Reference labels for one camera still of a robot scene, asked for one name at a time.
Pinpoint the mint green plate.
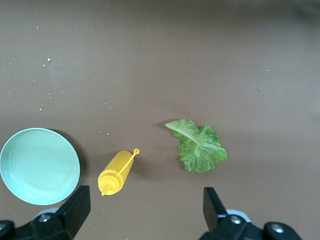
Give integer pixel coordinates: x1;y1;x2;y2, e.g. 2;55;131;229
0;127;81;206

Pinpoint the yellow mustard squeeze bottle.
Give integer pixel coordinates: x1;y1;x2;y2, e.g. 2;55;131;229
97;148;141;197

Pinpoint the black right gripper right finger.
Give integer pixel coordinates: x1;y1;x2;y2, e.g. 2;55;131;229
199;186;305;240

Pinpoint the green lettuce leaf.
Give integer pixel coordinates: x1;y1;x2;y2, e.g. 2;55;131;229
164;118;229;174

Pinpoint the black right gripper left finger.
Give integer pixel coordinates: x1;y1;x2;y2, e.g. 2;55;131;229
0;185;91;240

